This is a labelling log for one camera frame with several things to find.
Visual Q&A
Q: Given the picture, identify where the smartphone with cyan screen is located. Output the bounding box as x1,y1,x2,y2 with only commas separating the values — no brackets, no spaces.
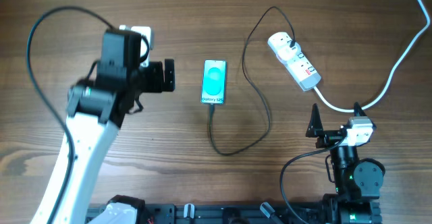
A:
200,60,227,105

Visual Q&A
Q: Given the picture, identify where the black charger cable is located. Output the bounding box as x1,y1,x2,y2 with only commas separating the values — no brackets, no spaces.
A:
208,5,298,157

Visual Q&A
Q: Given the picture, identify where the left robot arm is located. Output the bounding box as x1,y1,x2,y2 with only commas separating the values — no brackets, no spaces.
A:
32,25,176,223

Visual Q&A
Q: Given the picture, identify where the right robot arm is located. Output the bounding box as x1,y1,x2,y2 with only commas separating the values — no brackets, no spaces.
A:
306,103,385,224

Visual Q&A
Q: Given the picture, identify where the white charger plug adapter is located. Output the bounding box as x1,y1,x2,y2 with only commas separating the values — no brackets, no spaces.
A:
276,45,301,64

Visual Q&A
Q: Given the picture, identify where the white power strip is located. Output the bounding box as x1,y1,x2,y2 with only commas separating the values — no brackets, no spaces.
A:
267,32,321,91

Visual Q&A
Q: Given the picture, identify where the white power strip cord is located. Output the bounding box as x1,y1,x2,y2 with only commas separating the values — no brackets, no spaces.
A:
313,0,432,113

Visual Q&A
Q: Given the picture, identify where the black mounting rail base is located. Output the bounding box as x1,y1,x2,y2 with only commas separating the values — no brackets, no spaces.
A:
86,202,382,224

